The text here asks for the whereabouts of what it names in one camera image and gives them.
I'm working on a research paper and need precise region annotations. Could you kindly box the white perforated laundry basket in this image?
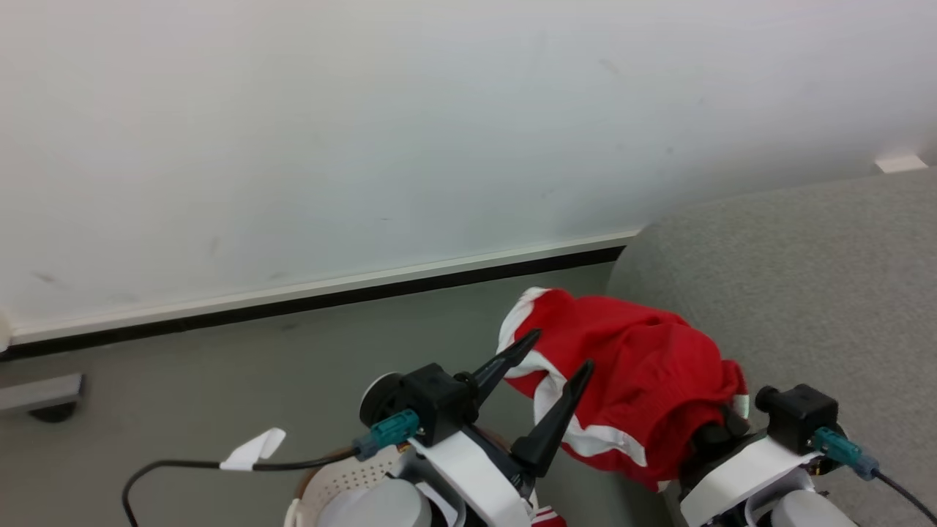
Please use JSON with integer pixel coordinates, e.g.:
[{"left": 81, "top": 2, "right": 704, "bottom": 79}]
[{"left": 284, "top": 442, "right": 414, "bottom": 527}]

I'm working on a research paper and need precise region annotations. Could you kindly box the grey metal furniture foot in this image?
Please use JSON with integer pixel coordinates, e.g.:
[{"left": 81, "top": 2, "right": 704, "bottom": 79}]
[{"left": 0, "top": 373, "right": 86, "bottom": 424}]

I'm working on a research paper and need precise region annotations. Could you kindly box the white paper tag on cable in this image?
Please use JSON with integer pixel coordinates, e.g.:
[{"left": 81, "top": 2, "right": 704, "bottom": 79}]
[{"left": 219, "top": 427, "right": 287, "bottom": 471}]

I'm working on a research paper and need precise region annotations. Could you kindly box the grey fabric sofa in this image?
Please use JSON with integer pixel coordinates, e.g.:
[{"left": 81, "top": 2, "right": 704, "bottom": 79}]
[{"left": 606, "top": 167, "right": 937, "bottom": 527}]

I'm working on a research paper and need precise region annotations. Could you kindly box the white and black baseboard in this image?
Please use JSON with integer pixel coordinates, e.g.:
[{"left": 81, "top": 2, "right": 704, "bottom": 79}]
[{"left": 0, "top": 228, "right": 643, "bottom": 362}]

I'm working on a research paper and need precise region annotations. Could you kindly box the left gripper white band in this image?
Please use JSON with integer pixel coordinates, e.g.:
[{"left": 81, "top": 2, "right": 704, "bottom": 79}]
[{"left": 408, "top": 329, "right": 595, "bottom": 527}]

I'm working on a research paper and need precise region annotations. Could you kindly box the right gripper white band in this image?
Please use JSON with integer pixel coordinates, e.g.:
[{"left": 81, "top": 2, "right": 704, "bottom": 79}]
[{"left": 679, "top": 404, "right": 824, "bottom": 527}]

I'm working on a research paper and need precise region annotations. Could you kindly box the red clothing with white stripes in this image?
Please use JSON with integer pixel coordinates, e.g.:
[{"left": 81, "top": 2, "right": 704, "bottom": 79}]
[{"left": 497, "top": 287, "right": 751, "bottom": 493}]

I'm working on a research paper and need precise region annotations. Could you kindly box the black cable with teal plug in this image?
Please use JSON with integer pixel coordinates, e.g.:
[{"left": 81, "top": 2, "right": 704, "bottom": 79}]
[
  {"left": 122, "top": 409, "right": 421, "bottom": 527},
  {"left": 811, "top": 427, "right": 937, "bottom": 525}
]

